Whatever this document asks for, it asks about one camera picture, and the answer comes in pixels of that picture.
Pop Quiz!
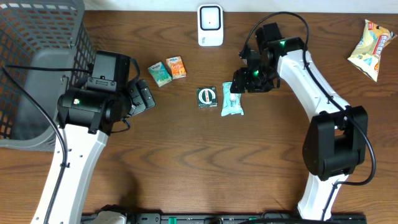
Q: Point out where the teal wet wipes pack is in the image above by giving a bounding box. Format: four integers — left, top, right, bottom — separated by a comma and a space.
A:
221, 82, 244, 116

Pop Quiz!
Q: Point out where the green Kleenex tissue pack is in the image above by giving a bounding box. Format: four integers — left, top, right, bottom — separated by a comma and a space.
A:
148, 62, 172, 87

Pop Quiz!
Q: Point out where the dark green Zam-Buk tin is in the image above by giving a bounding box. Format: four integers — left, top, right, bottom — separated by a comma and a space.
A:
197, 86, 218, 108

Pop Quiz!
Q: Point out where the orange Kleenex tissue pack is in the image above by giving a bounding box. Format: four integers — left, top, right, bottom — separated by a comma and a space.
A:
166, 56, 187, 79

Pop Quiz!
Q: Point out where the yellow snack chip bag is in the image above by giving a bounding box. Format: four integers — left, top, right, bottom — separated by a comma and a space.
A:
348, 19, 397, 82

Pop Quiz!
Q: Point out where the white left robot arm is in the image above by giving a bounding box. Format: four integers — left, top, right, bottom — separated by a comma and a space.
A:
32, 50, 155, 223

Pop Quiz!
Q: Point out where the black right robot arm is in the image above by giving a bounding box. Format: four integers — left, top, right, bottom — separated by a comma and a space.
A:
230, 23, 368, 221

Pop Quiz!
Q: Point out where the white barcode scanner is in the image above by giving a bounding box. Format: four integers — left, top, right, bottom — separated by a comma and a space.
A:
197, 4, 224, 47

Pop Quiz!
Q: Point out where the grey plastic mesh basket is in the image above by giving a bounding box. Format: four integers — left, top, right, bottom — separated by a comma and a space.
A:
1, 0, 96, 151

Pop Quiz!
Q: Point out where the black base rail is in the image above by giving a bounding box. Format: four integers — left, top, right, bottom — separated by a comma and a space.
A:
81, 205, 368, 224

